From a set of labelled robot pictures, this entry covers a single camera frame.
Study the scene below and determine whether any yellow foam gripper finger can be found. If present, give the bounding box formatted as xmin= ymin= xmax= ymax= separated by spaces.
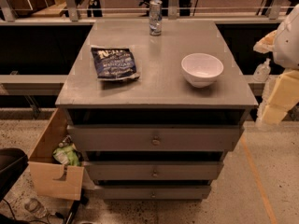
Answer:
xmin=256 ymin=69 xmax=299 ymax=126

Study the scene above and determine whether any white bowl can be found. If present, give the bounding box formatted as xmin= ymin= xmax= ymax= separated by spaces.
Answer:
xmin=181 ymin=53 xmax=224 ymax=88

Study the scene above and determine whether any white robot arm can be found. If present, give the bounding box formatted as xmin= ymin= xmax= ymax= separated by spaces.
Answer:
xmin=253 ymin=5 xmax=299 ymax=126

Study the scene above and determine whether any redbull can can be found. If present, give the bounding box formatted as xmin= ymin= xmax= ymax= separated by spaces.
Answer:
xmin=149 ymin=0 xmax=163 ymax=35

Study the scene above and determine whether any grey drawer cabinet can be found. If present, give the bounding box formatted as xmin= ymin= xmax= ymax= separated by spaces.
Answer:
xmin=56 ymin=19 xmax=257 ymax=200

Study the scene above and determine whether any blue chip bag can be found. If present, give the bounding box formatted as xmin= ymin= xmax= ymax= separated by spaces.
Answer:
xmin=91 ymin=47 xmax=139 ymax=81

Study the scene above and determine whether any green snack bag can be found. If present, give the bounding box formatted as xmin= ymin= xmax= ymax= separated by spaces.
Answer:
xmin=52 ymin=144 xmax=80 ymax=166

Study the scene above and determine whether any metal railing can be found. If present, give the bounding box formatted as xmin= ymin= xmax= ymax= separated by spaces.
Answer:
xmin=1 ymin=0 xmax=298 ymax=20

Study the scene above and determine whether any cardboard box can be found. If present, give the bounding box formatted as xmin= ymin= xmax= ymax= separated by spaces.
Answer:
xmin=29 ymin=109 xmax=84 ymax=201

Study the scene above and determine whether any clear plastic bottle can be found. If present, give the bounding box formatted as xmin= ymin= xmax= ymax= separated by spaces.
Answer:
xmin=24 ymin=198 xmax=48 ymax=219

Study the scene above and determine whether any black chair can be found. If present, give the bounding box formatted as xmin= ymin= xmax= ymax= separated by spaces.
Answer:
xmin=0 ymin=148 xmax=28 ymax=200

